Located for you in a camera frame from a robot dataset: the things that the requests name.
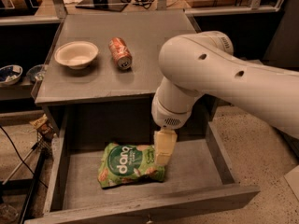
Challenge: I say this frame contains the grey small bowl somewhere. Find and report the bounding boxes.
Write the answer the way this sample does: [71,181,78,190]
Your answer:
[26,64,47,83]

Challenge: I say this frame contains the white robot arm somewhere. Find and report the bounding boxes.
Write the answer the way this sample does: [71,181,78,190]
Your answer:
[151,31,299,166]

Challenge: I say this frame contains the black cable on floor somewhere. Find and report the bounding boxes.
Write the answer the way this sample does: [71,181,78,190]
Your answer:
[0,125,50,189]

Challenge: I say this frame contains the grey left shelf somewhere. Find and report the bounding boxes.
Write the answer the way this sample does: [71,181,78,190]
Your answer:
[0,77,34,101]

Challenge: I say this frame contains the black metal stand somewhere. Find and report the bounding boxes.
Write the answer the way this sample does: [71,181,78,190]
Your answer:
[0,142,51,224]

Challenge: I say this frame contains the green rice chip bag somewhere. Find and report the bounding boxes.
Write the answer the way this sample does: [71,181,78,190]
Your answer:
[97,143,165,189]

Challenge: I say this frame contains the blue white bowl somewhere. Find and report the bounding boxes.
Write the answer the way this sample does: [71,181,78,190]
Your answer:
[0,64,23,86]

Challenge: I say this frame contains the brown snack bag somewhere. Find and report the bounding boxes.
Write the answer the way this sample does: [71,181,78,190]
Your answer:
[30,115,54,141]

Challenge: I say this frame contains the black monitor stand base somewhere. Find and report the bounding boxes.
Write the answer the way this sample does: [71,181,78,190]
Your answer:
[75,0,127,12]

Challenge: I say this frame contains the white paper bowl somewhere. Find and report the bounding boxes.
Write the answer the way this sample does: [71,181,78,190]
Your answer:
[54,41,99,70]

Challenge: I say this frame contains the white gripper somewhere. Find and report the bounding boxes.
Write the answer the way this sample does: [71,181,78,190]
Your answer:
[151,96,192,166]

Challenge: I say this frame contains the orange soda can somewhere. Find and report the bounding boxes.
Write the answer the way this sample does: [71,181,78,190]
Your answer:
[108,37,133,70]

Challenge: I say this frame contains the grey cabinet counter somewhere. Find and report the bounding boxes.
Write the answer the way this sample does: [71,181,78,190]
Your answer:
[30,9,232,134]

